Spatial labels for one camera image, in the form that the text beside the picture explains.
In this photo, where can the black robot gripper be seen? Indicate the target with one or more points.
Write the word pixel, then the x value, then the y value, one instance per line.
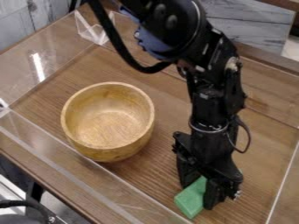
pixel 204 156

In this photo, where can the clear acrylic corner bracket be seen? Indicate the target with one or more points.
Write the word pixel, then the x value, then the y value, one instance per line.
pixel 89 32

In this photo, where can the green rectangular block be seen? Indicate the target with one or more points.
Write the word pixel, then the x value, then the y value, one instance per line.
pixel 188 199

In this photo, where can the brown wooden bowl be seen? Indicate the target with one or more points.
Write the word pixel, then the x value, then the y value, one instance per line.
pixel 108 120

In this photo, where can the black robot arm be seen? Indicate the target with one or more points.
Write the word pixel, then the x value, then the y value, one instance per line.
pixel 176 35

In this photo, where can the black metal table frame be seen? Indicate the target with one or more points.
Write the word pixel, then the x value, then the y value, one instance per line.
pixel 33 195

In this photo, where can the clear acrylic tray wall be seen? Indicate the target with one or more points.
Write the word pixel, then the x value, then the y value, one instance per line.
pixel 102 198

